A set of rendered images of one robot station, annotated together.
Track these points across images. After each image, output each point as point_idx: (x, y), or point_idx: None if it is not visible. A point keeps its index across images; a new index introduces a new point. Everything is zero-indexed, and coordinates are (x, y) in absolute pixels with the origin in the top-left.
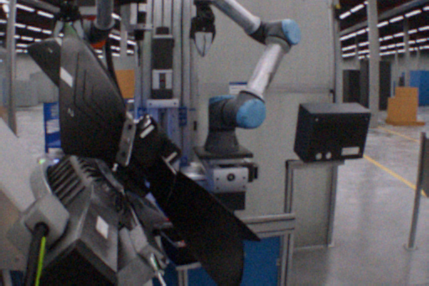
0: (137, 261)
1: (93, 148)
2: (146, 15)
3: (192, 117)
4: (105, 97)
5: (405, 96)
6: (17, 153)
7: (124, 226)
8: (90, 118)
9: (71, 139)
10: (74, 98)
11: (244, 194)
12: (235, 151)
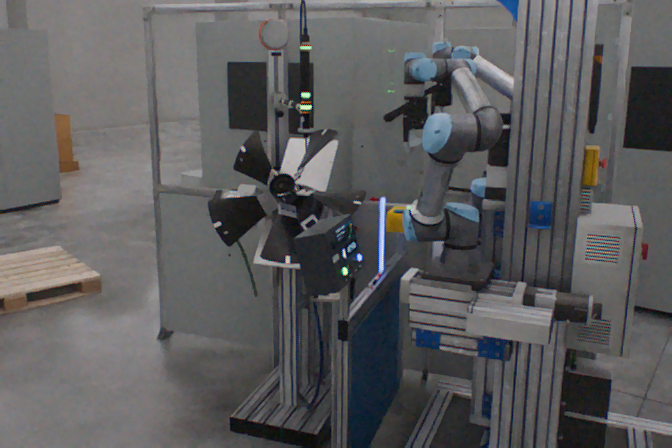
0: None
1: (251, 174)
2: (303, 123)
3: (574, 244)
4: (259, 159)
5: None
6: (312, 179)
7: (274, 216)
8: (250, 164)
9: (239, 167)
10: (244, 156)
11: (409, 308)
12: (439, 269)
